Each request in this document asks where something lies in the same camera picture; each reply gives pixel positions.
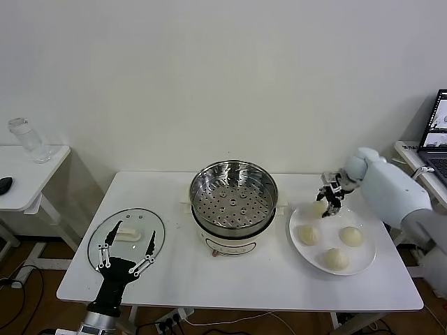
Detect clear plastic water bottle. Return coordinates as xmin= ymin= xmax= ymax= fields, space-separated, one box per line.
xmin=7 ymin=117 xmax=52 ymax=164

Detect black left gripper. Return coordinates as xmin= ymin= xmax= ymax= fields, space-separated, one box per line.
xmin=87 ymin=219 xmax=157 ymax=317

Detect white round plate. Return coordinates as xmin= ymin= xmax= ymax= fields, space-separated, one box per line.
xmin=288 ymin=202 xmax=377 ymax=276

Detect white power strip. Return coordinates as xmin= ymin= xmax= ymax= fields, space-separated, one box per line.
xmin=155 ymin=308 xmax=195 ymax=332

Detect white steamed baozi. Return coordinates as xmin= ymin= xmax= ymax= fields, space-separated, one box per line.
xmin=324 ymin=247 xmax=351 ymax=273
xmin=309 ymin=201 xmax=326 ymax=219
xmin=339 ymin=225 xmax=364 ymax=247
xmin=296 ymin=225 xmax=319 ymax=246

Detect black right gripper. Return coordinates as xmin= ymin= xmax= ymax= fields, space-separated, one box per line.
xmin=316 ymin=174 xmax=350 ymax=219

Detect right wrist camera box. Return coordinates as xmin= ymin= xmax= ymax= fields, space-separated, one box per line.
xmin=320 ymin=170 xmax=339 ymax=186

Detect laptop charging cable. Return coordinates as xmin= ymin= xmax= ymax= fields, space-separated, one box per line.
xmin=411 ymin=166 xmax=436 ymax=179

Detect open laptop computer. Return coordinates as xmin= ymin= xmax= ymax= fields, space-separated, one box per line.
xmin=417 ymin=89 xmax=447 ymax=189

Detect white main table legs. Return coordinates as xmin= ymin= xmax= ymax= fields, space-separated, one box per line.
xmin=127 ymin=306 xmax=388 ymax=331

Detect round glass pot lid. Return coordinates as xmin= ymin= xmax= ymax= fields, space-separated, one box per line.
xmin=87 ymin=208 xmax=166 ymax=272

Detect white electric cooking pot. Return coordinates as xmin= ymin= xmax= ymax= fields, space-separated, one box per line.
xmin=179 ymin=188 xmax=289 ymax=258

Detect white side table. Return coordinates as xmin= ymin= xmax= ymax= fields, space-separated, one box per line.
xmin=393 ymin=140 xmax=447 ymax=301
xmin=0 ymin=144 xmax=78 ymax=289

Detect stainless steel steamer basket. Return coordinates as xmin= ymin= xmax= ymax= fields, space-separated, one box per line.
xmin=190 ymin=159 xmax=279 ymax=237

